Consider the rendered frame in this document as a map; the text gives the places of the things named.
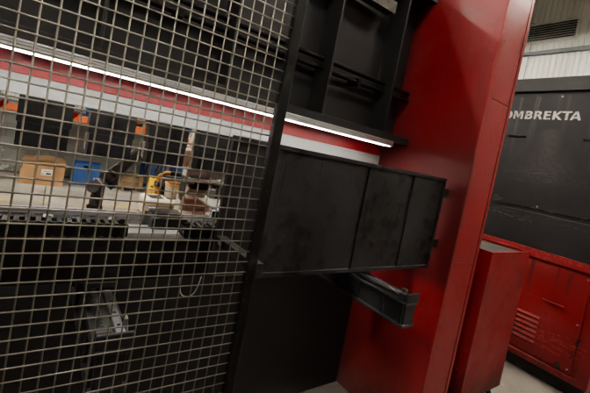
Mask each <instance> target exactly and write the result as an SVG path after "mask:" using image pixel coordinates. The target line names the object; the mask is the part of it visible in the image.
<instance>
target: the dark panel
mask: <svg viewBox="0 0 590 393"><path fill-rule="evenodd" d="M446 182H447V179H445V178H441V177H436V176H432V175H424V174H420V173H415V172H411V171H406V170H403V169H398V168H390V167H386V166H381V165H377V164H373V163H369V162H364V161H356V160H351V159H348V158H343V157H339V156H334V155H330V154H322V153H318V152H314V151H309V150H305V149H300V148H296V147H292V146H284V145H280V148H279V153H278V157H277V166H276V171H275V175H274V180H273V184H272V190H271V194H270V202H269V208H268V212H267V217H266V221H265V226H264V231H263V239H262V244H261V248H260V253H259V258H258V260H259V261H261V262H262V263H263V272H262V277H275V276H290V275H318V274H333V273H348V272H363V271H377V270H392V269H406V268H427V267H428V263H429V258H430V255H431V250H432V246H433V242H434V237H435V230H436V227H437V222H438V218H439V214H440V209H441V206H442V201H443V194H444V190H445V186H446Z"/></svg>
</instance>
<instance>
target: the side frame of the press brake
mask: <svg viewBox="0 0 590 393"><path fill-rule="evenodd" d="M535 2H536V0H438V4H435V5H431V6H428V7H424V8H420V9H418V13H417V17H416V21H415V26H414V34H413V37H412V42H411V46H410V51H409V55H408V59H407V67H406V72H405V76H404V80H403V84H402V89H403V90H404V91H407V92H409V93H410V95H409V96H405V95H403V94H401V93H400V97H401V98H404V99H406V100H408V101H409V103H408V104H404V103H402V102H400V101H399V105H398V109H397V114H396V118H395V122H394V127H393V131H392V134H393V135H397V136H400V137H403V138H406V139H409V141H408V145H407V146H402V145H393V146H382V148H381V153H380V157H379V162H378V165H381V166H386V167H390V168H398V169H403V170H406V171H411V172H415V173H420V174H424V175H432V176H436V177H441V178H445V179H447V182H446V186H445V189H448V190H449V194H448V197H444V198H443V199H442V206H441V209H440V214H439V218H438V222H437V227H436V230H435V237H434V239H438V243H437V247H432V250H431V255H430V258H429V263H428V267H427V268H406V269H392V270H377V271H371V274H372V275H374V276H376V277H377V278H379V279H381V280H383V281H385V282H388V283H390V284H391V285H392V286H394V287H396V288H398V289H401V290H402V288H405V289H408V291H407V292H408V293H409V294H416V293H419V294H420V298H419V302H418V305H415V309H414V316H413V321H412V323H414V326H410V327H407V328H402V329H400V328H399V327H397V326H396V325H394V324H393V323H391V322H390V321H388V320H386V319H385V318H383V317H381V316H379V315H378V314H377V313H376V312H374V311H372V310H370V309H369V308H367V307H366V306H364V305H362V304H360V303H359V302H357V300H355V299H353V300H352V305H351V309H350V314H349V321H348V325H347V330H346V334H345V339H344V343H343V347H342V355H341V359H340V364H339V368H338V372H337V377H336V381H337V382H338V383H340V384H341V386H342V387H343V388H344V389H345V390H347V391H348V393H447V391H448V387H449V384H450V377H451V372H452V369H453V364H454V360H455V356H456V352H457V345H458V341H459V337H460V333H461V329H462V325H463V322H464V314H465V310H466V306H467V302H468V298H469V294H470V290H471V283H472V279H473V275H474V271H475V267H476V263H477V259H478V252H479V248H480V244H481V240H482V236H483V231H484V228H485V224H486V217H487V212H488V209H489V204H490V201H491V197H492V193H493V185H494V182H495V177H496V174H497V169H498V166H499V162H500V155H501V150H502V147H503V142H504V139H505V135H506V130H507V123H508V120H509V115H510V111H511V108H512V103H513V100H514V93H515V88H516V84H517V80H518V76H519V73H520V68H521V64H522V57H523V53H524V49H525V46H526V41H527V37H528V33H529V26H530V22H531V18H532V14H533V10H534V6H535Z"/></svg>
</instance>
